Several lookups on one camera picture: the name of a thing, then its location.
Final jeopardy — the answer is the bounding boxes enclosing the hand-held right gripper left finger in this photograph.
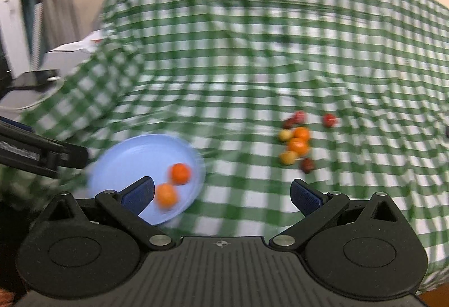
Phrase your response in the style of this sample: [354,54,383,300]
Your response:
[45,177,176,252]

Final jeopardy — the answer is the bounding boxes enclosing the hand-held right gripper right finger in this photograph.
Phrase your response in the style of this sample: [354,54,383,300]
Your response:
[269,178,398,252]

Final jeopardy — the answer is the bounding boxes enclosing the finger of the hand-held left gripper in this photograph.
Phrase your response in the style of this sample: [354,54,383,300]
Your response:
[0,116,88,178]

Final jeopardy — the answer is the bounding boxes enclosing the light blue plate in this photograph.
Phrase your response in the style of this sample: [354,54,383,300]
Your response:
[86,133,207,227]

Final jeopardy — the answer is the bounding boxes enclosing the white side table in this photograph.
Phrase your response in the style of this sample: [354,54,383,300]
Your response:
[0,44,102,118]

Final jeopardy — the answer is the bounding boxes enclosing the white cloth with red print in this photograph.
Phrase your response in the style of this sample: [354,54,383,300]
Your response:
[52,30,106,53]

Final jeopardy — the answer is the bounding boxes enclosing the grey striped curtain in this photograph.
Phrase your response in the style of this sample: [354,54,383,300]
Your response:
[33,0,81,69]

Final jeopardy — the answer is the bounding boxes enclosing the green checked cloth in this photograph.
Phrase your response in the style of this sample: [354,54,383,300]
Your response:
[0,0,449,294]

